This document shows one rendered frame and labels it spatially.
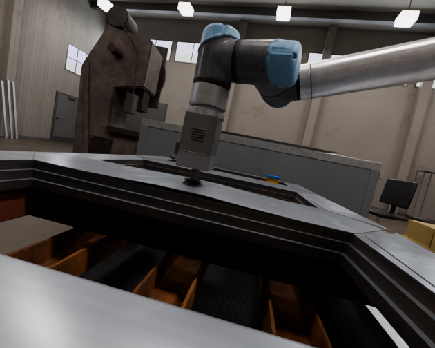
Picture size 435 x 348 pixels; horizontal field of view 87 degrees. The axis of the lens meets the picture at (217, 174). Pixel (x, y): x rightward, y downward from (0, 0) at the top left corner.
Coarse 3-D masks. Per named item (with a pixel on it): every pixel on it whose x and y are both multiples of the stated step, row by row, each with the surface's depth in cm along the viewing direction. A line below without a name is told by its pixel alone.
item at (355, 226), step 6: (324, 210) 52; (336, 216) 47; (342, 216) 48; (342, 222) 42; (348, 222) 43; (354, 222) 44; (360, 222) 45; (348, 228) 38; (354, 228) 39; (360, 228) 40; (366, 228) 41
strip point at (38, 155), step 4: (36, 152) 52; (40, 152) 53; (36, 156) 46; (40, 156) 47; (44, 156) 48; (48, 156) 49; (52, 156) 50; (56, 156) 51; (60, 156) 53; (64, 156) 54; (68, 156) 55; (72, 156) 57
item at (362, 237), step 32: (0, 160) 37; (32, 160) 42; (128, 160) 75; (64, 192) 40; (96, 192) 40; (128, 192) 39; (160, 192) 39; (256, 192) 80; (288, 192) 80; (192, 224) 37; (224, 224) 37; (256, 224) 37; (288, 224) 37; (320, 256) 35; (352, 256) 33; (384, 256) 27; (384, 288) 25; (416, 288) 21; (416, 320) 20
